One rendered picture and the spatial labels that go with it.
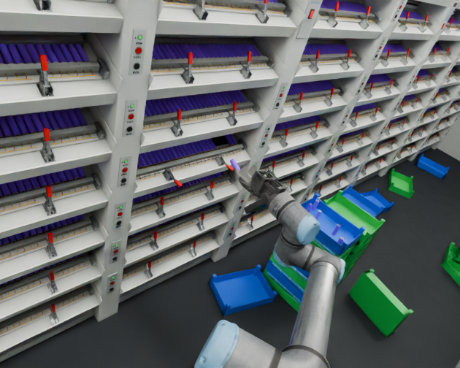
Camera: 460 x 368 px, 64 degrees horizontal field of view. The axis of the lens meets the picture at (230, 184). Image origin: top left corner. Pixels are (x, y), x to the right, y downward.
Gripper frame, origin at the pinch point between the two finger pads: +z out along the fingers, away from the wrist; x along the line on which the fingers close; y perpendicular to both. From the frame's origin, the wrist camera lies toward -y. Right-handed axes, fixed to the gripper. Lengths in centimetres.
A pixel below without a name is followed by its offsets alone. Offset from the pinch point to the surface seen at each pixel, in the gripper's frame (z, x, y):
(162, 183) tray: 14.6, 20.7, -14.5
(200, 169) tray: 17.1, 2.0, -10.8
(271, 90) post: 19.4, -21.0, 26.4
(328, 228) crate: -18, -63, -25
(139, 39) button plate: 13, 47, 36
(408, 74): 30, -159, 49
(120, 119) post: 12.6, 45.9, 12.3
